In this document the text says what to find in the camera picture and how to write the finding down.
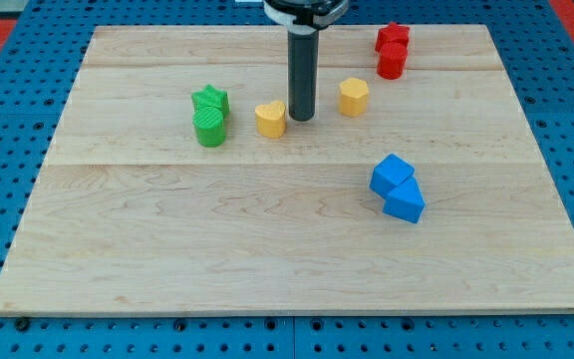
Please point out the green circle block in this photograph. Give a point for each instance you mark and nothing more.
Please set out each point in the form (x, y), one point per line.
(209, 127)

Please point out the yellow hexagon block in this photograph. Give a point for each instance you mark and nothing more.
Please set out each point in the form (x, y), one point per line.
(354, 97)

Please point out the red circle block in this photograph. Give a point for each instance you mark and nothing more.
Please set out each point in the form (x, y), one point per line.
(392, 60)

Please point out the yellow heart block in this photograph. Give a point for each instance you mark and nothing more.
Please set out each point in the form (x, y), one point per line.
(271, 119)

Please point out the blue cube block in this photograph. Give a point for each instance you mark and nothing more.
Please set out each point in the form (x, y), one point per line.
(389, 173)

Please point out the wooden board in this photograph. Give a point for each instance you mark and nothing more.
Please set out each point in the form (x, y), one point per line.
(131, 217)

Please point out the green star block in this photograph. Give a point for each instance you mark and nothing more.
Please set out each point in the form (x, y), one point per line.
(210, 96)

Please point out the blue triangle block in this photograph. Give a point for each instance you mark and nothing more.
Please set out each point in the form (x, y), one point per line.
(405, 201)

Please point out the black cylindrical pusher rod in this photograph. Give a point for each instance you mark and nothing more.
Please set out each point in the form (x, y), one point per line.
(302, 75)

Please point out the red star block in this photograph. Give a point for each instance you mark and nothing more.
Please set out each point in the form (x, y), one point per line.
(392, 33)

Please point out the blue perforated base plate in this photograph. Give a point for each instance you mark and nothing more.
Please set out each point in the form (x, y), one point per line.
(38, 65)

